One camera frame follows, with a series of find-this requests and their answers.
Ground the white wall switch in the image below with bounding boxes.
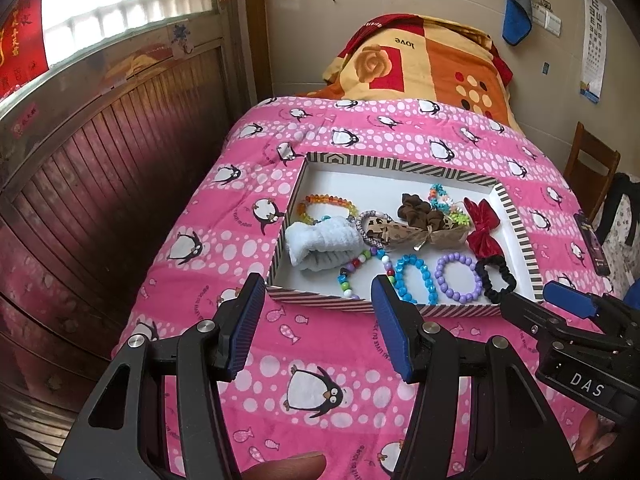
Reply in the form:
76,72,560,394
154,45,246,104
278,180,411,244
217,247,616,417
532,2,562,37

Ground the striped white tray box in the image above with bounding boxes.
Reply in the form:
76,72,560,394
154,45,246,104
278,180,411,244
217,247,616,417
266,153,544,312

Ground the wooden chair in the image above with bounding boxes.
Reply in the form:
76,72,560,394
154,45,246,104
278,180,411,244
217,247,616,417
563,122,620,221

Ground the orange yellow bead bracelet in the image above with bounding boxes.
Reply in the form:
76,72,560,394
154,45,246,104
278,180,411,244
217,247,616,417
295,193,360,226

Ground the blue grey hanging towel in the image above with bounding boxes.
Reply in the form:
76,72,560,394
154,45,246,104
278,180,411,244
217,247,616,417
493,0,535,47

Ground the orange floral folded blanket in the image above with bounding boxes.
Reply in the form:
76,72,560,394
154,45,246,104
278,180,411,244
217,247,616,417
308,13,521,131

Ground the black smartphone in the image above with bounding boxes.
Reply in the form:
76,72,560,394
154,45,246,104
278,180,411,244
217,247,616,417
574,212,611,276

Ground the teal green bead bracelet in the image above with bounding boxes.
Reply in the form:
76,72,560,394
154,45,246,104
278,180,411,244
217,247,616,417
426,182,472,228

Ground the red velvet bow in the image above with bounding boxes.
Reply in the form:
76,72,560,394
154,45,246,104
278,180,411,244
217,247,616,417
463,197,503,259

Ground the pink penguin bedspread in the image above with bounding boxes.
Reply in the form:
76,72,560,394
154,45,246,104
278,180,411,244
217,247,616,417
125,96,613,479

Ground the purple bead bracelet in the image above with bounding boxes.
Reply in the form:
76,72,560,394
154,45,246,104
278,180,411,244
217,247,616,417
433,251,485,305

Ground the multicolour bead bracelet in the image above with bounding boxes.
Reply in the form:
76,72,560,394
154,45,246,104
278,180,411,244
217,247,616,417
336,246,396,302

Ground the person's left hand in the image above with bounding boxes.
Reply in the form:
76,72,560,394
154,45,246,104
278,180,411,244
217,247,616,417
242,452,326,480

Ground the black scrunchie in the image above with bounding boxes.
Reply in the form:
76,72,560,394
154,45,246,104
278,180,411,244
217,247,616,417
475,255,518,304

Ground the blue bead bracelet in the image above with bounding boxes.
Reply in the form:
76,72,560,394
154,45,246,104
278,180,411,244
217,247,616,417
392,252,441,307

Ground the eye chart poster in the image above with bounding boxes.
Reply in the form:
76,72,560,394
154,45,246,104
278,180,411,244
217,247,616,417
580,0,608,104

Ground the light blue towel headband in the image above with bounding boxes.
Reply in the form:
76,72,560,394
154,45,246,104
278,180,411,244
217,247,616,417
284,217,366,272

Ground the red paper window banner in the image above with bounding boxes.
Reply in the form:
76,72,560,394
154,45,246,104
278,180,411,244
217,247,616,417
0,0,49,99

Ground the person's right hand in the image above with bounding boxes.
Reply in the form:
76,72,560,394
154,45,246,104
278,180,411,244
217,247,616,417
573,411,618,471

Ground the leopard print bow hair tie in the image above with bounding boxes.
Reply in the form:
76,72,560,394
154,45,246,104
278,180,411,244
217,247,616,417
363,216,471,254

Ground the lilac pearl bracelet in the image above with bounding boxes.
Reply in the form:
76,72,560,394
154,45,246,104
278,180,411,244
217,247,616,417
354,209,394,250

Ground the brown scrunchie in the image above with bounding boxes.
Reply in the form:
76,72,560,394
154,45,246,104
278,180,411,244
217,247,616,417
397,193,444,231

